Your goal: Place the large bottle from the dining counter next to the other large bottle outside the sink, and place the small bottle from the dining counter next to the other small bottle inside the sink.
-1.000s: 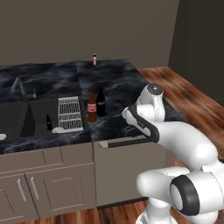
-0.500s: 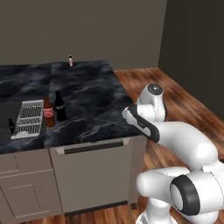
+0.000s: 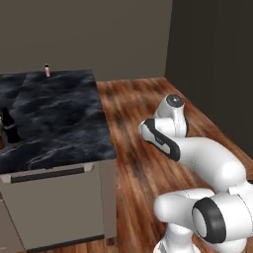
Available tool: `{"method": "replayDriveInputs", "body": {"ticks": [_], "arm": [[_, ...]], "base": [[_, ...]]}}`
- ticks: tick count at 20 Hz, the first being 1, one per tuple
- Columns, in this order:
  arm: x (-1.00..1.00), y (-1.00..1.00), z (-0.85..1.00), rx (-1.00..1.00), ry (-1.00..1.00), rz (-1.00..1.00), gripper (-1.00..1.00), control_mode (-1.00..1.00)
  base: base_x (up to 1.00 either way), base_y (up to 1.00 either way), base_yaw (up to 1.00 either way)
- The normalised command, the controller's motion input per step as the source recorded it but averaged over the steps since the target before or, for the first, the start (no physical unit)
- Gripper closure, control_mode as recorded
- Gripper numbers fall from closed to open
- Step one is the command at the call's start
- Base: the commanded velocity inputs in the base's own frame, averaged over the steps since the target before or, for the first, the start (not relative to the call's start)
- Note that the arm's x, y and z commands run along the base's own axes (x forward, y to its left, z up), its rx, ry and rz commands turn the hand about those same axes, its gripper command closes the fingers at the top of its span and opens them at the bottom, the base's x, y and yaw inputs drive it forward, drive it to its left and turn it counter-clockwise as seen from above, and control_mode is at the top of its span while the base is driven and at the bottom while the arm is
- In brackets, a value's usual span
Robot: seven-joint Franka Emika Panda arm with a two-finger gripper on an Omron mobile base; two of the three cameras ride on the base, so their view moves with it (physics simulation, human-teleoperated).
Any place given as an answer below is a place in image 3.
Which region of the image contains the grey dishwasher handle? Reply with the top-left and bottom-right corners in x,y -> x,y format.
0,164 -> 95,185

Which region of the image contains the grey cupboard door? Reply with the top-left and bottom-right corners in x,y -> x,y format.
0,198 -> 26,253

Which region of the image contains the large black bottle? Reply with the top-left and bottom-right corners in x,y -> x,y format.
1,107 -> 20,144

